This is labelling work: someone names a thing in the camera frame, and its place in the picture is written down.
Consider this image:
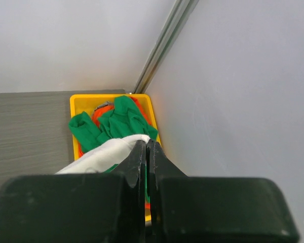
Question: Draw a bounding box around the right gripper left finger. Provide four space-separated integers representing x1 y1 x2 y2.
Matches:
0 141 146 242

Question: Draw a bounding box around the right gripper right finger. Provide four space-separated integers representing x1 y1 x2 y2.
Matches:
146 140 300 242

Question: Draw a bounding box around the white t shirt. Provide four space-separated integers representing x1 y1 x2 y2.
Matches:
57 134 150 174

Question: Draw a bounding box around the green t shirt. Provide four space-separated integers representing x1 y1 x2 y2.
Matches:
68 95 159 203

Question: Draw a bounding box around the orange cloth in bin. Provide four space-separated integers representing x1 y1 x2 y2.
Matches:
77 96 153 211

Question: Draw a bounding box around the grey cloth in bin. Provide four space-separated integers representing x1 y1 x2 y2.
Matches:
94 101 111 111

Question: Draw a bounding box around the right corner aluminium post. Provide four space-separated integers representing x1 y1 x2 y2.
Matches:
133 0 199 94

